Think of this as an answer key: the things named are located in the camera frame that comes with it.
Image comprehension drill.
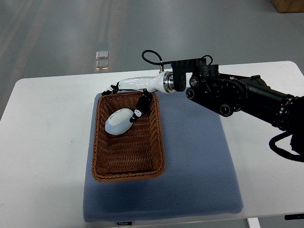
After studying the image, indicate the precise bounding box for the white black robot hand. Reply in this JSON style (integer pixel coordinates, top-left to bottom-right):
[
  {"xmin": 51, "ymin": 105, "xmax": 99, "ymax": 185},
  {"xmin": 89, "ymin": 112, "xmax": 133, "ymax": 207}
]
[{"xmin": 102, "ymin": 71, "xmax": 175, "ymax": 123}]

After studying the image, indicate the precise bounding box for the light blue plush toy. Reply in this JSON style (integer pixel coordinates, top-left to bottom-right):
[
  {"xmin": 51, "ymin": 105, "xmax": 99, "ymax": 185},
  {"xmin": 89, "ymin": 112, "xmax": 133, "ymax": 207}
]
[{"xmin": 105, "ymin": 108, "xmax": 133, "ymax": 135}]

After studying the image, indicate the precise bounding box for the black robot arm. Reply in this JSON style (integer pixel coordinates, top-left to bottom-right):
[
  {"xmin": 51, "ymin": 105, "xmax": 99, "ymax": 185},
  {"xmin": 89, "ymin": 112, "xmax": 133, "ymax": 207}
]
[{"xmin": 171, "ymin": 56, "xmax": 304, "ymax": 162}]

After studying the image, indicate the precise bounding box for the brown wicker basket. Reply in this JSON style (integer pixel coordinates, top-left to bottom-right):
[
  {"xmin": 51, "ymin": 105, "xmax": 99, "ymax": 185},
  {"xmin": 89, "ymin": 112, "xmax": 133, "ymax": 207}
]
[{"xmin": 91, "ymin": 92, "xmax": 165, "ymax": 182}]

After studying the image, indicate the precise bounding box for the lower metal floor plate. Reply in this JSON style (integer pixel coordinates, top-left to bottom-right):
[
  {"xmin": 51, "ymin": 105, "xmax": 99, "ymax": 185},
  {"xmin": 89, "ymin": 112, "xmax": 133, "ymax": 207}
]
[{"xmin": 95, "ymin": 60, "xmax": 109, "ymax": 71}]

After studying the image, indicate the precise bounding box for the metal floor plate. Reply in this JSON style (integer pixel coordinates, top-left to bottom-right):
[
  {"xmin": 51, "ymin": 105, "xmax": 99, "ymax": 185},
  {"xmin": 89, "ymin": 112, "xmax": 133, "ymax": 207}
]
[
  {"xmin": 95, "ymin": 50, "xmax": 108, "ymax": 59},
  {"xmin": 95, "ymin": 60, "xmax": 109, "ymax": 71}
]

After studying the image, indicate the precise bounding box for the upper metal floor plate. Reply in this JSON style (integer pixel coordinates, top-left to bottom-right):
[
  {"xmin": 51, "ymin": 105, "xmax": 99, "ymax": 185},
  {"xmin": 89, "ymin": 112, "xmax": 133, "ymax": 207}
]
[{"xmin": 95, "ymin": 50, "xmax": 108, "ymax": 59}]

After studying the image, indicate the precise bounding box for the blue quilted mat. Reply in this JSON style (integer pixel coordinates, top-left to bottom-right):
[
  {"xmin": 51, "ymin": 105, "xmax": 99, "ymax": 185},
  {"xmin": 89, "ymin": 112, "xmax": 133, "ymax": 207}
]
[{"xmin": 83, "ymin": 92, "xmax": 243, "ymax": 222}]

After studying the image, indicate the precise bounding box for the brown cardboard box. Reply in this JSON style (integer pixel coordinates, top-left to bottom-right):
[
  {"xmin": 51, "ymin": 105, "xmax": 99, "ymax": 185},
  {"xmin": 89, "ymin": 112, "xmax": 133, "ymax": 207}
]
[{"xmin": 271, "ymin": 0, "xmax": 304, "ymax": 13}]

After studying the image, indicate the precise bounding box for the white table leg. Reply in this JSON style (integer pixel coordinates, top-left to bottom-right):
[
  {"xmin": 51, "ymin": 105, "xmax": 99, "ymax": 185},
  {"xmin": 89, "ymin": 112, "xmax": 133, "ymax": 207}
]
[{"xmin": 247, "ymin": 218, "xmax": 261, "ymax": 228}]

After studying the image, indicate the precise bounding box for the black cable loop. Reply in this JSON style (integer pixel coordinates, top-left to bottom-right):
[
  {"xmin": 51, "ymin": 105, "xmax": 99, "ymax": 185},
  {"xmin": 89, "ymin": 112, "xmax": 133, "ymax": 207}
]
[{"xmin": 142, "ymin": 49, "xmax": 173, "ymax": 73}]

